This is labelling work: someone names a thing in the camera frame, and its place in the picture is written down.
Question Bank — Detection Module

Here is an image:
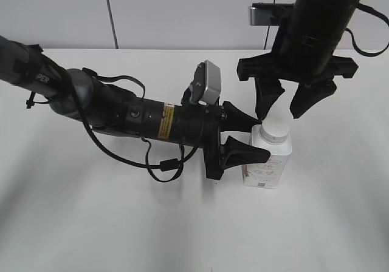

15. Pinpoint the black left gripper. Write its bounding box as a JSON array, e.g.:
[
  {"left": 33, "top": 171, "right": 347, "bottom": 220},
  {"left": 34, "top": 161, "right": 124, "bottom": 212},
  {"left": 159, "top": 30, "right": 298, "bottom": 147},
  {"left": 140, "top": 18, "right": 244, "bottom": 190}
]
[{"left": 177, "top": 98, "right": 270, "bottom": 180}]

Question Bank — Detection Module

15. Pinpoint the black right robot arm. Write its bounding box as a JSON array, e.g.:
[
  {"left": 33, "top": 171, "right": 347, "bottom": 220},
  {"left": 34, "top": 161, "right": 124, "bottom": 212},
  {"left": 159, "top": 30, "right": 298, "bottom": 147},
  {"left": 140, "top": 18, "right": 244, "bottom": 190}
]
[{"left": 237, "top": 0, "right": 360, "bottom": 121}]

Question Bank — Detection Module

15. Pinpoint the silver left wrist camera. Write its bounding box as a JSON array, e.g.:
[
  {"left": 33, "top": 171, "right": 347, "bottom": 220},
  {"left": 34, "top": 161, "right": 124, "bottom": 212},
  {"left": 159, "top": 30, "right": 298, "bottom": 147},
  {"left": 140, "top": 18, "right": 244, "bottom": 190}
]
[{"left": 188, "top": 60, "right": 221, "bottom": 105}]

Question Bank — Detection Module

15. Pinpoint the white yili changqing bottle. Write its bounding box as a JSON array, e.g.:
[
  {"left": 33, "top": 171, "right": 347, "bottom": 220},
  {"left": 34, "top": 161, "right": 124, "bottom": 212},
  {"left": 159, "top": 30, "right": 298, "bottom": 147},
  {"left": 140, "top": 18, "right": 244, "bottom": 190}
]
[{"left": 242, "top": 125, "right": 292, "bottom": 189}]

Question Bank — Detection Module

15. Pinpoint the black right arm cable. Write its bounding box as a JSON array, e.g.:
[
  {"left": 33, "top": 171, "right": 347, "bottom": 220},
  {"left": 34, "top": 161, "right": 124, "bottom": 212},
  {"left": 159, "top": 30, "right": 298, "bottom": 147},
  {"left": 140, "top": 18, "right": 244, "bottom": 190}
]
[{"left": 346, "top": 2, "right": 389, "bottom": 57}]

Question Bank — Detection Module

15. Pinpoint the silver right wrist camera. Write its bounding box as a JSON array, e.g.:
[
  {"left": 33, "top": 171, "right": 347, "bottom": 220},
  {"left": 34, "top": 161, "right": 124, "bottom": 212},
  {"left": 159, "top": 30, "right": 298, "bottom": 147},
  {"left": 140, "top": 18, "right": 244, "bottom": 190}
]
[{"left": 249, "top": 2, "right": 294, "bottom": 26}]

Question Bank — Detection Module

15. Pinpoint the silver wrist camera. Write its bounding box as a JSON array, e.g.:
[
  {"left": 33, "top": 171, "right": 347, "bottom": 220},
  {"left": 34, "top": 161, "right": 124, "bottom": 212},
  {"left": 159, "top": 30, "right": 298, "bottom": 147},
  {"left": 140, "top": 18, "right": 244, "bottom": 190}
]
[
  {"left": 249, "top": 2, "right": 294, "bottom": 26},
  {"left": 188, "top": 60, "right": 221, "bottom": 105}
]

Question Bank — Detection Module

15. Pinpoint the white round bottle cap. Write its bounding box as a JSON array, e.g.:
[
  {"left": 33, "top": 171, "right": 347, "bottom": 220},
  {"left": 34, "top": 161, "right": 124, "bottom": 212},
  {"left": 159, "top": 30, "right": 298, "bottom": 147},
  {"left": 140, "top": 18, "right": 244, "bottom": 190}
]
[{"left": 260, "top": 118, "right": 290, "bottom": 145}]

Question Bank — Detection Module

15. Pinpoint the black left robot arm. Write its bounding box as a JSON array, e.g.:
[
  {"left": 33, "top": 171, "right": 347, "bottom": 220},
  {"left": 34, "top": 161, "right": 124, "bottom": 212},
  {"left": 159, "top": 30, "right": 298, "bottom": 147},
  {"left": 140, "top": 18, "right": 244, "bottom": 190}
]
[{"left": 1, "top": 38, "right": 270, "bottom": 180}]

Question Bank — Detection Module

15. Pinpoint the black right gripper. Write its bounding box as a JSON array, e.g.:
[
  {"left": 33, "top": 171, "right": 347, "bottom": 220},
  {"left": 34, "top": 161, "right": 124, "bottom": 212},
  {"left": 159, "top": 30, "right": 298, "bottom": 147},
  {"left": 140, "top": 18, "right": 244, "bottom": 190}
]
[{"left": 236, "top": 53, "right": 359, "bottom": 119}]

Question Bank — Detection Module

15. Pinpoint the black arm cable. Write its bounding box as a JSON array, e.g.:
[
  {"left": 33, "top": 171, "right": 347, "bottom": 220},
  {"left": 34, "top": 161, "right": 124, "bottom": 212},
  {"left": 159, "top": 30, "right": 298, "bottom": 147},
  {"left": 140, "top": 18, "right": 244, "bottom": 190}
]
[
  {"left": 26, "top": 67, "right": 203, "bottom": 183},
  {"left": 346, "top": 2, "right": 389, "bottom": 57}
]

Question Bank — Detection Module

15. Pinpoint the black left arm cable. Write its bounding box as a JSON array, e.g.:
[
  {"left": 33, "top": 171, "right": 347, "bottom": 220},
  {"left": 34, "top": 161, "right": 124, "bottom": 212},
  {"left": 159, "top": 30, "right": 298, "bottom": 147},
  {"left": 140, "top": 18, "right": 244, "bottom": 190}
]
[{"left": 26, "top": 67, "right": 203, "bottom": 183}]

